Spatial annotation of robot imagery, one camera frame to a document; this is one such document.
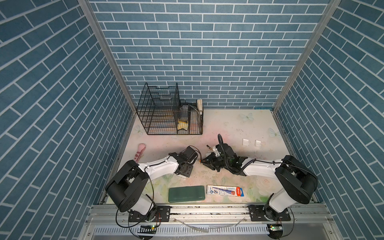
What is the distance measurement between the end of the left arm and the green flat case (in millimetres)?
88

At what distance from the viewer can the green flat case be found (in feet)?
2.58

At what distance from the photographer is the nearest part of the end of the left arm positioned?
0.65m
